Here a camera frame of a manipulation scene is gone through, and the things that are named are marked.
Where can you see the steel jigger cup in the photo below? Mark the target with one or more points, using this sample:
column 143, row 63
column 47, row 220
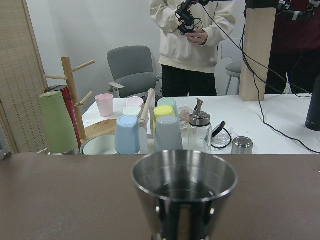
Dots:
column 183, row 192

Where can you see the yellow plastic cup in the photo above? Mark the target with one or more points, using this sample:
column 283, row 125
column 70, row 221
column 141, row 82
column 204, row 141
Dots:
column 162, row 110

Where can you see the green plastic cup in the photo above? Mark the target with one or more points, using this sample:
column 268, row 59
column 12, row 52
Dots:
column 168, row 101

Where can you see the grey plastic cup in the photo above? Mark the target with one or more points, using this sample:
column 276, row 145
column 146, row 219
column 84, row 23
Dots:
column 168, row 134

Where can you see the plastic egg box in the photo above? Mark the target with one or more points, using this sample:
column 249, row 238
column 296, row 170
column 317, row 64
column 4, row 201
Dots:
column 184, row 115

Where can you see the light blue plastic cup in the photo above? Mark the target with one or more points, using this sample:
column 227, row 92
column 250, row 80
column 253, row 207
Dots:
column 126, row 135

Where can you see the glass oil dispenser bottle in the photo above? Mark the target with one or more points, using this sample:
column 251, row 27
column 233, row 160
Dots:
column 199, row 130

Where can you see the wooden mug tree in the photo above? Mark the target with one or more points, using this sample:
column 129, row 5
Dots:
column 103, row 127

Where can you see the pink plastic cup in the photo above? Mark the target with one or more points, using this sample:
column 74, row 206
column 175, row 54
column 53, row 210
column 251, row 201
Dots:
column 105, row 104

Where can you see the grey office chair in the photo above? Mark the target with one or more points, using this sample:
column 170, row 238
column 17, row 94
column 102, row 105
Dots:
column 132, row 70

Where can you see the person in cream sweater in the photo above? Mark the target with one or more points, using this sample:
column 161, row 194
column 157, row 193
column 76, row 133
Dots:
column 188, row 61

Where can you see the small steel canister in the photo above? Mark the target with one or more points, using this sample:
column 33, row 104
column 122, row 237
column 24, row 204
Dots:
column 242, row 145

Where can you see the white stool chair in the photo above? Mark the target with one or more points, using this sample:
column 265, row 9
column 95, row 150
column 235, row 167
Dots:
column 230, row 48

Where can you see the red tall bottle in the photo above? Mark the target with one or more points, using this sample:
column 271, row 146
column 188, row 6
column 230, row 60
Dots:
column 69, row 105

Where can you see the green tall flask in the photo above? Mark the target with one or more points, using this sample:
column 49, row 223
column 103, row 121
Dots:
column 58, row 127

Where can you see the black T-shaped teleop stand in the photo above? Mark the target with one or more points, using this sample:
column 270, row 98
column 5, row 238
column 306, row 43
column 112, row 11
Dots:
column 258, row 35

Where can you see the black water bottle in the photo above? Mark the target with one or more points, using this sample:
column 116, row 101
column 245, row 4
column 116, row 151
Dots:
column 313, row 116

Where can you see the person in red sweater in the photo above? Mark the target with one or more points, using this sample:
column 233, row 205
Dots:
column 295, row 51

